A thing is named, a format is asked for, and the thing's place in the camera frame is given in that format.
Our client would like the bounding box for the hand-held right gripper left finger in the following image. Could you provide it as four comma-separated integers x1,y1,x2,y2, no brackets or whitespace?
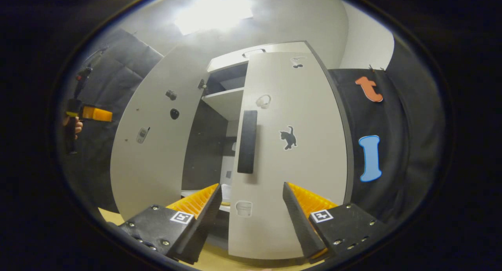
118,183,223,265

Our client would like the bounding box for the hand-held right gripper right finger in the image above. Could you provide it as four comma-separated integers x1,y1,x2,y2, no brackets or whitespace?
282,182,387,264

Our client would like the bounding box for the white striped shoe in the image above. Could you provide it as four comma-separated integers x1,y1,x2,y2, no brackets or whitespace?
221,184,233,207

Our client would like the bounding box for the white shoe cabinet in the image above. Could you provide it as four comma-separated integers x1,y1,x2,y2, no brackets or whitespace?
180,41,355,260

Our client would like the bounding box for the white cabinet shelf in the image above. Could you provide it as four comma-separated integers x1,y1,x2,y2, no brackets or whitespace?
201,87,245,121

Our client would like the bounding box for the white cabinet drawer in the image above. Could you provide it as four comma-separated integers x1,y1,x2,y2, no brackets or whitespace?
207,42,312,73

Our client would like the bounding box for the black backdrop cloth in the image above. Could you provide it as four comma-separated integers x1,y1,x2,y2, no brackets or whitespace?
329,38,447,224
65,28,164,213

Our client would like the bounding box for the ceiling light panel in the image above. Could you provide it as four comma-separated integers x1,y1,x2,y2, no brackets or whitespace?
175,0,254,35

